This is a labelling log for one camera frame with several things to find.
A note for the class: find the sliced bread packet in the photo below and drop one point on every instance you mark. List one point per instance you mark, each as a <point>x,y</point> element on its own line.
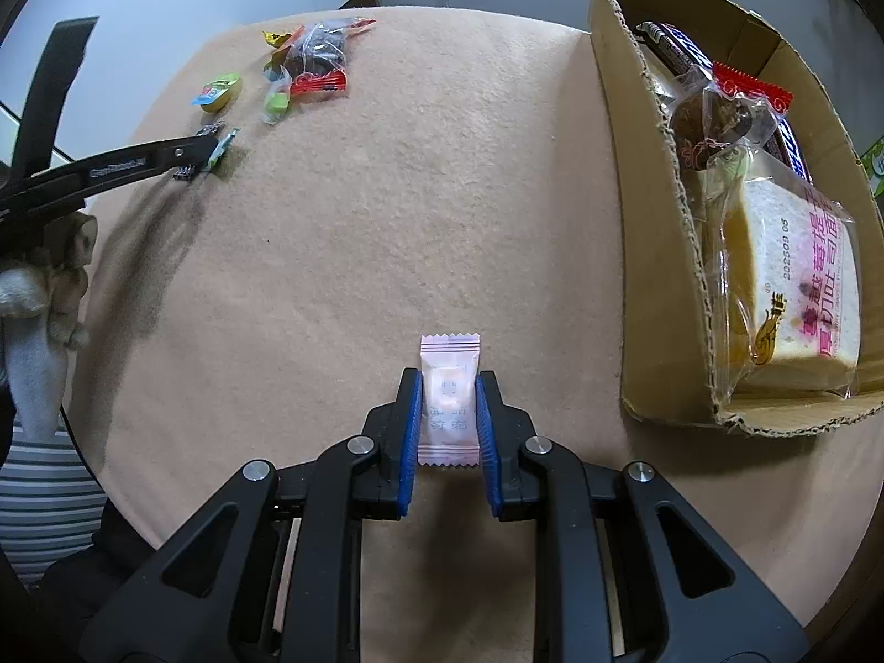
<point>794,276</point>

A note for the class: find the yellow candy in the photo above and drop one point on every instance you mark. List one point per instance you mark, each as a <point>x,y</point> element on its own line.
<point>275,38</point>

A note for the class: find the person's left hand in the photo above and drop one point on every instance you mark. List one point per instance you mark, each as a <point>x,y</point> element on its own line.
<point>59,276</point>

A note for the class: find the person's left forearm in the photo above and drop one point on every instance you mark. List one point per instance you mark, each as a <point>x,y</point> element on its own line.
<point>31,380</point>

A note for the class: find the cardboard box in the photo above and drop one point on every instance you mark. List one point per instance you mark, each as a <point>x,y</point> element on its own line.
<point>621,152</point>

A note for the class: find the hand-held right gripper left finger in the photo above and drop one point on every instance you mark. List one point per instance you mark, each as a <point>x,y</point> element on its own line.
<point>411,442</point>

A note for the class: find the striped shirt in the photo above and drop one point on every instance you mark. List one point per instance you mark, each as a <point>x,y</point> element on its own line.
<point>41,497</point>

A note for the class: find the dark pants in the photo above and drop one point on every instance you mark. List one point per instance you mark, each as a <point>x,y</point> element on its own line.
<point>90,601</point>

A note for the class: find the round green jelly cup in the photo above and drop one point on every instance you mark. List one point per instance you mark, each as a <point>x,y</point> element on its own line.
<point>217,93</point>

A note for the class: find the green carton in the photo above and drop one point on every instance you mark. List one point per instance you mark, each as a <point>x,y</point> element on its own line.
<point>876,169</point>

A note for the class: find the teal candy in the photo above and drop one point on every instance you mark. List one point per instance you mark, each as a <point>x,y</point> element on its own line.
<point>222,145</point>

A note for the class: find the pink white candy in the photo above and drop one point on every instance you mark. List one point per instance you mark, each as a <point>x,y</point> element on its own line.
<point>449,387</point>

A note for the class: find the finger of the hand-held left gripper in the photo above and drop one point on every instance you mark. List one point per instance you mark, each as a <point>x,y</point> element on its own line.
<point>117,170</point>

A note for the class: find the dark chocolate bar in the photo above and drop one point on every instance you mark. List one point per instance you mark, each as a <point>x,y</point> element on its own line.
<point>791,148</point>
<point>673,48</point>

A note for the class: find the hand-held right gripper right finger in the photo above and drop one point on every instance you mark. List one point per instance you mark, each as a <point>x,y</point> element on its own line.
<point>487,442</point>

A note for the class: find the light green candy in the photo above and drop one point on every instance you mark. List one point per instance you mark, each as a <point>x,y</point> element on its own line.
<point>276,105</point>

